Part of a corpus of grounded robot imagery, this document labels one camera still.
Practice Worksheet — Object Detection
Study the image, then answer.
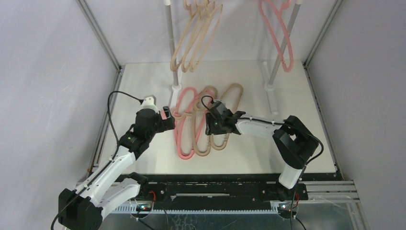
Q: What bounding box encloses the beige hanger table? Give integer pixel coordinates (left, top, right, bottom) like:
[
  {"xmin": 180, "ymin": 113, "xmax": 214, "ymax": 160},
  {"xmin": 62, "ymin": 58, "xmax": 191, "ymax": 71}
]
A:
[{"xmin": 193, "ymin": 82, "xmax": 244, "ymax": 151}]

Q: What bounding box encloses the pink hanger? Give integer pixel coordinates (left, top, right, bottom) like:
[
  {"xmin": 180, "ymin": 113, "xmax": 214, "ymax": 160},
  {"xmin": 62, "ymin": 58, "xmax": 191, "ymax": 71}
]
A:
[
  {"xmin": 190, "ymin": 86, "xmax": 217, "ymax": 157},
  {"xmin": 258, "ymin": 0, "xmax": 294, "ymax": 73},
  {"xmin": 170, "ymin": 87, "xmax": 197, "ymax": 160}
]

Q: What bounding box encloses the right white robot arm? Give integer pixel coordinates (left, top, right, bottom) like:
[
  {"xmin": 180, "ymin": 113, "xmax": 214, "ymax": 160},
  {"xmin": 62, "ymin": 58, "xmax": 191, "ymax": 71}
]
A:
[{"xmin": 205, "ymin": 101, "xmax": 324, "ymax": 199}]

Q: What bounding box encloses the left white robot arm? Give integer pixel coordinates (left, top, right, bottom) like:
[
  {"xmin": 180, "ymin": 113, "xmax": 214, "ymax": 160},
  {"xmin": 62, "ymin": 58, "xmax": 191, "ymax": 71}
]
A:
[{"xmin": 51, "ymin": 105, "xmax": 175, "ymax": 230}]

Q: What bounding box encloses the left grey rack pole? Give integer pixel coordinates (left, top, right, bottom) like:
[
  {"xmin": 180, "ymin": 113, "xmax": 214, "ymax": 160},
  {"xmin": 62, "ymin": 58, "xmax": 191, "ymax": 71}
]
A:
[{"xmin": 163, "ymin": 0, "xmax": 179, "ymax": 88}]

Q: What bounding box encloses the grey rack pole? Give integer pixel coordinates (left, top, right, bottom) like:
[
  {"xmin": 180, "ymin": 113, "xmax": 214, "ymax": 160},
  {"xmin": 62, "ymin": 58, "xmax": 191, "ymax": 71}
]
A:
[
  {"xmin": 163, "ymin": 0, "xmax": 179, "ymax": 88},
  {"xmin": 268, "ymin": 0, "xmax": 303, "ymax": 85}
]

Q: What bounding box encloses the right white rack foot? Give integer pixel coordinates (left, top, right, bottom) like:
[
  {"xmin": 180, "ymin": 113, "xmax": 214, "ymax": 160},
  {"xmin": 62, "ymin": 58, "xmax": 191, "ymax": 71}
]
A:
[{"xmin": 261, "ymin": 61, "xmax": 279, "ymax": 115}]

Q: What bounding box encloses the left circuit board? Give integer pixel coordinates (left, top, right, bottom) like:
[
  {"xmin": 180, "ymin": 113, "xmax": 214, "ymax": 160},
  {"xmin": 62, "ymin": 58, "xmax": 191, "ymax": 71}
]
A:
[{"xmin": 131, "ymin": 191, "xmax": 157, "ymax": 219}]

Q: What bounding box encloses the circuit board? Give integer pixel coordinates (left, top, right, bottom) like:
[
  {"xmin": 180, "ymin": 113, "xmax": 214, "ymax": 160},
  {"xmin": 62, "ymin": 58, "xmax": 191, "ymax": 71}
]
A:
[
  {"xmin": 131, "ymin": 191, "xmax": 157, "ymax": 219},
  {"xmin": 277, "ymin": 194, "xmax": 300, "ymax": 219}
]

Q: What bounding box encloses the right circuit board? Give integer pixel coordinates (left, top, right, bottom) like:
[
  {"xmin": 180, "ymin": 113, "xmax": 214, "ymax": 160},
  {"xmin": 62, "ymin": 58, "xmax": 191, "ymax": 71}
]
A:
[{"xmin": 277, "ymin": 194, "xmax": 300, "ymax": 219}]

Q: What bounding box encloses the right grey rack pole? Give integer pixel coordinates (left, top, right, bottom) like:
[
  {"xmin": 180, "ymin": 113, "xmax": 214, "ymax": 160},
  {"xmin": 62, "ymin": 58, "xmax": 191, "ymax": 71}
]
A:
[{"xmin": 268, "ymin": 0, "xmax": 303, "ymax": 85}]

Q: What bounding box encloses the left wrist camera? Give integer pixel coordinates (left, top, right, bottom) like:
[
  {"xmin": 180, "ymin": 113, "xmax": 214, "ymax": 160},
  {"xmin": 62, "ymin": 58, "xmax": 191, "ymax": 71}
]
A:
[{"xmin": 141, "ymin": 95, "xmax": 159, "ymax": 113}]

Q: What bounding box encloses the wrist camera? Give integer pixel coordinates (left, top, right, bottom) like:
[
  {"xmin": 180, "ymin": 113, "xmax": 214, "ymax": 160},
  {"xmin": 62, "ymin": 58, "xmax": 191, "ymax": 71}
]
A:
[
  {"xmin": 213, "ymin": 100, "xmax": 225, "ymax": 107},
  {"xmin": 141, "ymin": 95, "xmax": 159, "ymax": 113}
]

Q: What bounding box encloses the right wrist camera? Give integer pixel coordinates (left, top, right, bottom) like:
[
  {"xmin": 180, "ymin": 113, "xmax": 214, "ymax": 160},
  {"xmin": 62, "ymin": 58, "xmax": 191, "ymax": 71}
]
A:
[{"xmin": 213, "ymin": 100, "xmax": 225, "ymax": 107}]

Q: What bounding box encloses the left black cable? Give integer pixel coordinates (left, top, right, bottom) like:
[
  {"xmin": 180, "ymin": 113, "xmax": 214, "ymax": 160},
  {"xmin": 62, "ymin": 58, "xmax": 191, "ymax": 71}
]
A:
[{"xmin": 106, "ymin": 91, "xmax": 144, "ymax": 153}]

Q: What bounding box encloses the black cable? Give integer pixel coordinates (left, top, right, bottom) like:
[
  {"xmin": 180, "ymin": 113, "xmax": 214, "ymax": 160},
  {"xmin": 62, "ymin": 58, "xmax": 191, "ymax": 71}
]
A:
[
  {"xmin": 200, "ymin": 95, "xmax": 325, "ymax": 166},
  {"xmin": 106, "ymin": 91, "xmax": 144, "ymax": 153}
]

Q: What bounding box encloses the right black cable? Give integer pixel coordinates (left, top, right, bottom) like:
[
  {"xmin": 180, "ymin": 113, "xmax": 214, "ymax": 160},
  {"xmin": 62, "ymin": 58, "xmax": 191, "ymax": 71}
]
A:
[{"xmin": 200, "ymin": 95, "xmax": 325, "ymax": 166}]

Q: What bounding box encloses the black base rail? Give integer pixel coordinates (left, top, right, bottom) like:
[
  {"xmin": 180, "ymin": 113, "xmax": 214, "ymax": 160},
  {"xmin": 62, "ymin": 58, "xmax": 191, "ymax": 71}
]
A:
[{"xmin": 145, "ymin": 173, "xmax": 309, "ymax": 212}]

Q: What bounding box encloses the right aluminium frame post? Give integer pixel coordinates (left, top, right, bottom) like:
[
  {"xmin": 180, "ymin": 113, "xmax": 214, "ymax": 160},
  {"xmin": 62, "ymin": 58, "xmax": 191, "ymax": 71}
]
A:
[{"xmin": 303, "ymin": 0, "xmax": 346, "ymax": 69}]

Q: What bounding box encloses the aluminium frame post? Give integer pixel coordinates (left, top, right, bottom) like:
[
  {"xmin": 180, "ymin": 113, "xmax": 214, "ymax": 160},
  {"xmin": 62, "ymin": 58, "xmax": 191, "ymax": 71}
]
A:
[
  {"xmin": 76, "ymin": 0, "xmax": 121, "ymax": 71},
  {"xmin": 303, "ymin": 0, "xmax": 346, "ymax": 69}
]

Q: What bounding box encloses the left aluminium frame post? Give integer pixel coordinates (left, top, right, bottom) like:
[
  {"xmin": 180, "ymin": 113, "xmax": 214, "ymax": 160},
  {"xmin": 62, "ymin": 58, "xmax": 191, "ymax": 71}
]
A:
[{"xmin": 76, "ymin": 0, "xmax": 121, "ymax": 71}]

